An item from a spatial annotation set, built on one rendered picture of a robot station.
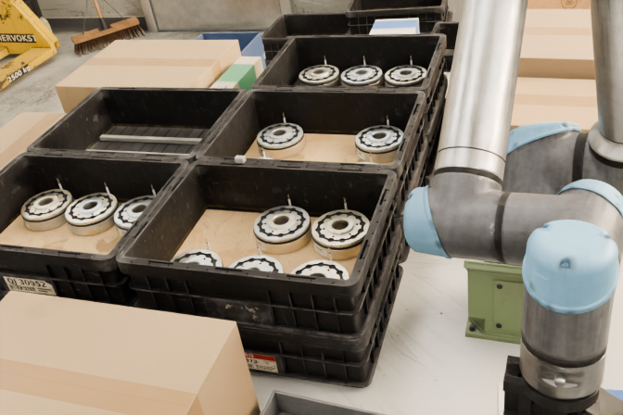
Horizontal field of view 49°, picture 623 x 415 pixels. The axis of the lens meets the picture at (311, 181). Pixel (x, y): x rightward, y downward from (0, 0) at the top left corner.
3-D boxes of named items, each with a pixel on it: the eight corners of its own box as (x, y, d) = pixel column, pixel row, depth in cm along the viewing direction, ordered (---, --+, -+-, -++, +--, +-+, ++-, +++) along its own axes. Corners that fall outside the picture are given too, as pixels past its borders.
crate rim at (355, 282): (399, 181, 120) (398, 169, 119) (358, 300, 97) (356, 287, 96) (195, 169, 133) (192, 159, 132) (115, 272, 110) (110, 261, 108)
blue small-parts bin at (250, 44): (264, 53, 212) (260, 31, 208) (246, 74, 201) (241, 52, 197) (207, 53, 219) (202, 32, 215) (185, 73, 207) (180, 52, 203)
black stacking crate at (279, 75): (448, 79, 172) (446, 35, 166) (428, 139, 149) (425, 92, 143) (298, 78, 184) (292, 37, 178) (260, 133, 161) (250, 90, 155)
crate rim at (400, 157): (427, 100, 143) (426, 90, 142) (399, 181, 120) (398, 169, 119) (251, 97, 156) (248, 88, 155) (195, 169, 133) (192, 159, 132)
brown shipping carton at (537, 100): (613, 143, 157) (620, 80, 149) (611, 198, 141) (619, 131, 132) (479, 135, 168) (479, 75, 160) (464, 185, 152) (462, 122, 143)
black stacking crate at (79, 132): (258, 134, 161) (248, 91, 155) (205, 208, 138) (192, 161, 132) (113, 129, 174) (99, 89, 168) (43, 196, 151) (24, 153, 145)
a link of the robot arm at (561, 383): (607, 320, 65) (607, 381, 59) (603, 356, 67) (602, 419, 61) (525, 308, 68) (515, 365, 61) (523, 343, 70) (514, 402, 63)
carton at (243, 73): (244, 76, 187) (240, 56, 184) (264, 77, 185) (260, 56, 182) (205, 119, 169) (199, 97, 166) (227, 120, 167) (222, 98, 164)
